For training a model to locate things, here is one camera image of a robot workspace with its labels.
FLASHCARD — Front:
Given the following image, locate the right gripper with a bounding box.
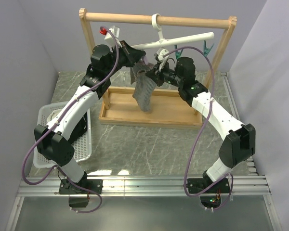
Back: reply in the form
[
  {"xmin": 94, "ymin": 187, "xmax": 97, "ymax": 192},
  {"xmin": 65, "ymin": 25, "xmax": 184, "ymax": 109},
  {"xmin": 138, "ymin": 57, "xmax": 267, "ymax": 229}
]
[{"xmin": 146, "ymin": 60, "xmax": 184, "ymax": 88}]

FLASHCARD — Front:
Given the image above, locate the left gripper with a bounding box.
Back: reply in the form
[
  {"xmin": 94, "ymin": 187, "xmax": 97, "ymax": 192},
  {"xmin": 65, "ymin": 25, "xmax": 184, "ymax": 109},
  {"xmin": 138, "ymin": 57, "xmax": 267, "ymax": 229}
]
[{"xmin": 105, "ymin": 40, "xmax": 146, "ymax": 78}]

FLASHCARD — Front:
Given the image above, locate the purple clothespin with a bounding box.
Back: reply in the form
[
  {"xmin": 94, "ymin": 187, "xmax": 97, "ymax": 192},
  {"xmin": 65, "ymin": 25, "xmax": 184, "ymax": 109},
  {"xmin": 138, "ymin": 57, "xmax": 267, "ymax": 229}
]
[{"xmin": 142, "ymin": 55, "xmax": 149, "ymax": 65}]

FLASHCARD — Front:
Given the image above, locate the grey striped boxer underwear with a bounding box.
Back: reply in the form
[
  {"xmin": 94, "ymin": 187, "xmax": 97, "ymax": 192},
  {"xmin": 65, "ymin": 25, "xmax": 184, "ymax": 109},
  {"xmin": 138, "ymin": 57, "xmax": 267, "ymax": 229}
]
[{"xmin": 130, "ymin": 62, "xmax": 157, "ymax": 112}]

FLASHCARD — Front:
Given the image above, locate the white plastic hanger bar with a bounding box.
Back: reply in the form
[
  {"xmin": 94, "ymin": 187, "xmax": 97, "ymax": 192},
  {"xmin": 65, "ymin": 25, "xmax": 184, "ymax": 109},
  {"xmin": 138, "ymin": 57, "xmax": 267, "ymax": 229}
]
[{"xmin": 132, "ymin": 13, "xmax": 214, "ymax": 50}]

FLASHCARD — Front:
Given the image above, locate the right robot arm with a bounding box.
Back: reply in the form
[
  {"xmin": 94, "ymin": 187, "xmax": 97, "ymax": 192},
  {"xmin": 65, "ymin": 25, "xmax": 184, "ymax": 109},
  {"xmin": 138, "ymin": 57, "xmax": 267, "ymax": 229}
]
[{"xmin": 146, "ymin": 57, "xmax": 256, "ymax": 192}]

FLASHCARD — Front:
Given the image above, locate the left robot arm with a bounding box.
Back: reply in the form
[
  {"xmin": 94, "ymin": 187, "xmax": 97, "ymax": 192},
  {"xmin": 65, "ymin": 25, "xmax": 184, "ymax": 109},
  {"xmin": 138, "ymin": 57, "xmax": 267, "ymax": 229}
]
[{"xmin": 34, "ymin": 41, "xmax": 146, "ymax": 193}]

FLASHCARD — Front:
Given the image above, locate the black underwear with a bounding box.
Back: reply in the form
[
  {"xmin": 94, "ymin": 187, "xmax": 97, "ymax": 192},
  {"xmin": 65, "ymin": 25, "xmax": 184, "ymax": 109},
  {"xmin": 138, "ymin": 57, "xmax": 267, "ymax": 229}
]
[{"xmin": 68, "ymin": 113, "xmax": 88, "ymax": 144}]

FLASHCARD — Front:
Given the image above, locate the wooden hanging rack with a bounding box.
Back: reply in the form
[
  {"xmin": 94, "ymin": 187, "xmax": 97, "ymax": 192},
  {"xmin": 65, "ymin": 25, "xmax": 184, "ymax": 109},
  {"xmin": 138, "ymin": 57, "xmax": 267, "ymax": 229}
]
[{"xmin": 79, "ymin": 8, "xmax": 237, "ymax": 129}]

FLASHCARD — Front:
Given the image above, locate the light teal clothespin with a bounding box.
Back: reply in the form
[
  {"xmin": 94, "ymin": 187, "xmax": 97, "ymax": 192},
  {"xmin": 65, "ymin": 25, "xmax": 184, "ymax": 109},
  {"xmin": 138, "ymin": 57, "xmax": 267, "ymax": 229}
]
[{"xmin": 203, "ymin": 40, "xmax": 214, "ymax": 57}]

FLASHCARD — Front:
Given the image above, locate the white cloth garment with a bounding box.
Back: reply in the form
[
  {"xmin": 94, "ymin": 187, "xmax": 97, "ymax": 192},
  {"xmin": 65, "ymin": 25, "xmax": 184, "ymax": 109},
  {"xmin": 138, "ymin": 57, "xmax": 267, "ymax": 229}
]
[{"xmin": 46, "ymin": 109, "xmax": 61, "ymax": 123}]

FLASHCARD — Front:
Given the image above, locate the white plastic basket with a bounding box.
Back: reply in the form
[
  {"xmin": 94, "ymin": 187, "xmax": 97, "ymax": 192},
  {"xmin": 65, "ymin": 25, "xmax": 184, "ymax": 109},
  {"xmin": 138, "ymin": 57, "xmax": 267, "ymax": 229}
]
[{"xmin": 33, "ymin": 102, "xmax": 92, "ymax": 168}]

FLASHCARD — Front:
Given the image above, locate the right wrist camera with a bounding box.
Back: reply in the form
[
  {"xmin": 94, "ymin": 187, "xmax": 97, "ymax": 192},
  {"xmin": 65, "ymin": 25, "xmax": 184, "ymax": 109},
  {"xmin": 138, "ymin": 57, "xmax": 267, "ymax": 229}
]
[{"xmin": 155, "ymin": 47, "xmax": 170, "ymax": 71}]

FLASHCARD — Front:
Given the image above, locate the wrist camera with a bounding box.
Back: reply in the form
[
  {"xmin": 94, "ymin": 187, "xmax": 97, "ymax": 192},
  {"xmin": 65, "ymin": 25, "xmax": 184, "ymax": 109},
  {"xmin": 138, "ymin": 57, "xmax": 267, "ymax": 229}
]
[
  {"xmin": 155, "ymin": 47, "xmax": 170, "ymax": 71},
  {"xmin": 100, "ymin": 26, "xmax": 121, "ymax": 47}
]

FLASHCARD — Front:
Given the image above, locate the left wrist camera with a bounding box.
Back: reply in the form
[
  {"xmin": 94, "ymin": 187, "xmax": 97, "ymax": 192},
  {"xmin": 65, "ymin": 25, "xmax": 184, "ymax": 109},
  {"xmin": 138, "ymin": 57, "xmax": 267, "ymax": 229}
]
[{"xmin": 100, "ymin": 26, "xmax": 121, "ymax": 47}]

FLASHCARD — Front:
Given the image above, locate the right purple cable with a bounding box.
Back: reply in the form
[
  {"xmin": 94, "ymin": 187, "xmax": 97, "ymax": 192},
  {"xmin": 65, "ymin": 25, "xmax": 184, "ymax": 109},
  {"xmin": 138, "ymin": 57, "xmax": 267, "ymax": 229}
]
[{"xmin": 161, "ymin": 46, "xmax": 234, "ymax": 214}]

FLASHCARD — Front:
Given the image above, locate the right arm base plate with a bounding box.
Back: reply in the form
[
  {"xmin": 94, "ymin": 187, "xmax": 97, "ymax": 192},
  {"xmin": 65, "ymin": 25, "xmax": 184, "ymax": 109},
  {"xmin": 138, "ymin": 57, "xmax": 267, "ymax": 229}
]
[{"xmin": 186, "ymin": 178, "xmax": 231, "ymax": 194}]

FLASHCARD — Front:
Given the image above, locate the aluminium mounting rail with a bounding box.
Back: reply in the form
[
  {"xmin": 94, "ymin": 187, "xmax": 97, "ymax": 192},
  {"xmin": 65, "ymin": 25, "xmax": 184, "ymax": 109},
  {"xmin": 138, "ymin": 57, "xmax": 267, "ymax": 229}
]
[{"xmin": 16, "ymin": 175, "xmax": 271, "ymax": 197}]

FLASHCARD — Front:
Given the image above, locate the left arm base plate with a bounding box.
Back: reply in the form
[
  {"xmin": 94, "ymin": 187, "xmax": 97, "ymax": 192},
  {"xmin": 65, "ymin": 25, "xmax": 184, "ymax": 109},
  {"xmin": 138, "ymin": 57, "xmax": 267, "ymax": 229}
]
[{"xmin": 59, "ymin": 179, "xmax": 103, "ymax": 195}]

